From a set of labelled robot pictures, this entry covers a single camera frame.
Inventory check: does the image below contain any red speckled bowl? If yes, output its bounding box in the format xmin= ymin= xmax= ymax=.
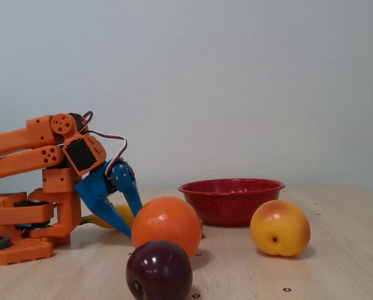
xmin=178 ymin=178 xmax=286 ymax=228

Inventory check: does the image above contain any orange fruit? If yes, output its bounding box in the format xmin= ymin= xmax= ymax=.
xmin=131 ymin=196 xmax=203 ymax=259

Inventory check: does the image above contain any dark purple plum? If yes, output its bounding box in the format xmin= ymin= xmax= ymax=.
xmin=125 ymin=239 xmax=193 ymax=300

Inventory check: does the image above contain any yellow toy banana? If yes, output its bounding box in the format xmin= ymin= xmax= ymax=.
xmin=79 ymin=202 xmax=148 ymax=231

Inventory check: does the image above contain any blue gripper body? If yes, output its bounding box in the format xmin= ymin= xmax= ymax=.
xmin=75 ymin=158 xmax=118 ymax=209

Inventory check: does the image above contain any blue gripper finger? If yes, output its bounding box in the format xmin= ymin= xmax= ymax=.
xmin=91 ymin=197 xmax=133 ymax=238
xmin=110 ymin=162 xmax=143 ymax=216

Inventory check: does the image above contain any white and red servo cable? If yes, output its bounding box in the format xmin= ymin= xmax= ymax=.
xmin=81 ymin=111 xmax=128 ymax=179

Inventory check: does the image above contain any yellow-orange peach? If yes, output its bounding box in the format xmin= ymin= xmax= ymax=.
xmin=250 ymin=199 xmax=311 ymax=258

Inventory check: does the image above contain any orange robot base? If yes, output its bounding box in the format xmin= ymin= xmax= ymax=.
xmin=0 ymin=181 xmax=73 ymax=266

